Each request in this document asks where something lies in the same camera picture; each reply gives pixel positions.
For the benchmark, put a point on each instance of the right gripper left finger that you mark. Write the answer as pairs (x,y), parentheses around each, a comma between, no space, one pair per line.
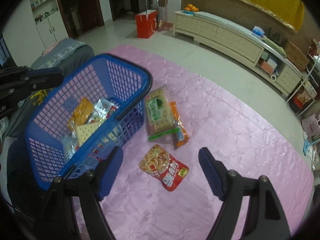
(90,188)

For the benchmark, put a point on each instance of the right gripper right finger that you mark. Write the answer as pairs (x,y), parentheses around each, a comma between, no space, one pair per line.
(265,217)

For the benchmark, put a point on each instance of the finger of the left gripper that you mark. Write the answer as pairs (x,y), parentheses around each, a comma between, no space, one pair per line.
(44,78)

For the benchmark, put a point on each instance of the orange yellow snack packet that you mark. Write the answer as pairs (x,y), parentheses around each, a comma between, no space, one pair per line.
(80,114)

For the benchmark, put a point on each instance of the green cracker packet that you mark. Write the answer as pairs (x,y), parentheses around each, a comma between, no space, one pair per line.
(159,115)

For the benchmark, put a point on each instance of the orange biscuit packet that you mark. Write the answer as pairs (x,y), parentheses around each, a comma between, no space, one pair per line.
(180,137)

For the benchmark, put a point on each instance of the blue plastic basket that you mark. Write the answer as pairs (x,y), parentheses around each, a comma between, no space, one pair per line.
(104,76)

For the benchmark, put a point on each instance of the red white snack packet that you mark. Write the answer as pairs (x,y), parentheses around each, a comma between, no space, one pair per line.
(102,110)

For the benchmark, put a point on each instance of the red noodle snack pouch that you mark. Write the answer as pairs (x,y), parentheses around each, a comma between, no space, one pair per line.
(161,165)

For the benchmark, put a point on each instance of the pink tablecloth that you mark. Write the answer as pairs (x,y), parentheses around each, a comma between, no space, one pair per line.
(139,207)

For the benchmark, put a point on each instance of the pink gift bag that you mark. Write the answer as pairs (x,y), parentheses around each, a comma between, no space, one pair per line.
(310,125)

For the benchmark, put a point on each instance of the red paper bag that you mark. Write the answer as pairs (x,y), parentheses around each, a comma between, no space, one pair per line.
(146,23)

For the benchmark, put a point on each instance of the white metal shelf rack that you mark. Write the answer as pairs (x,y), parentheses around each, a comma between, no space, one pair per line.
(306,93)

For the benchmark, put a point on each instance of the pile of oranges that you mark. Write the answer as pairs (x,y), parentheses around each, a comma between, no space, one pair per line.
(191,7)

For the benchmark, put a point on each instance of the cardboard box on cabinet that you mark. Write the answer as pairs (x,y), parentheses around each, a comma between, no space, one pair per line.
(295,56)

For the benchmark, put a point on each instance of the cream TV cabinet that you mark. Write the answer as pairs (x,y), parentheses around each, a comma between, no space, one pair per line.
(240,44)

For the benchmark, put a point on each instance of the blue tissue pack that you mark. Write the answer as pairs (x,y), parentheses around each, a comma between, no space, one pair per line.
(258,31)

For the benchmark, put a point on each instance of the white wall cupboard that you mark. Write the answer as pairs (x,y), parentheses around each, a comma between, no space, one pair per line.
(48,20)

